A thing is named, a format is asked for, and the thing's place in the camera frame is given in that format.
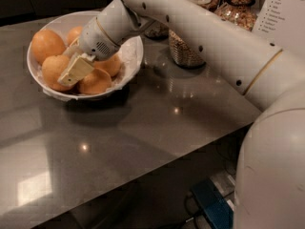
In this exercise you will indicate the large left orange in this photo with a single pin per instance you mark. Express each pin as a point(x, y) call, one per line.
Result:
point(46, 43)

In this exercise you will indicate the cereal glass jar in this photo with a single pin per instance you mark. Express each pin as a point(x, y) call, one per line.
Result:
point(238, 12)
point(157, 30)
point(182, 54)

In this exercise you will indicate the plastic liner in bowl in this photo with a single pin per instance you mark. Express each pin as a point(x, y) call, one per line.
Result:
point(130, 56)

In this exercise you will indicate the blue box on floor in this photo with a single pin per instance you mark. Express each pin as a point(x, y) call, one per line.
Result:
point(215, 208)

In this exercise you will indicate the right cereal glass jar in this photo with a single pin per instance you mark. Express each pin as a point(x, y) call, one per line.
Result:
point(238, 12)

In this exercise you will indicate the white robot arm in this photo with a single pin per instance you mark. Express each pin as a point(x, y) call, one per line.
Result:
point(270, 177)

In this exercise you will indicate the left cereal glass jar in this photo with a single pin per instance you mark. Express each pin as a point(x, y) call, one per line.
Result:
point(157, 30)

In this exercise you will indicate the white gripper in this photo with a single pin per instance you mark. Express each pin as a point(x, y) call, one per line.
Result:
point(94, 39)

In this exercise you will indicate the allergens information card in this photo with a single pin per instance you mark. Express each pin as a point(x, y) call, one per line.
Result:
point(282, 22)

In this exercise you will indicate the white bowl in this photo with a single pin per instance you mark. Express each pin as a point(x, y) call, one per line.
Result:
point(57, 21)

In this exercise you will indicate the middle cereal glass jar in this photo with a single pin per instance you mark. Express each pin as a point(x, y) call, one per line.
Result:
point(182, 54)

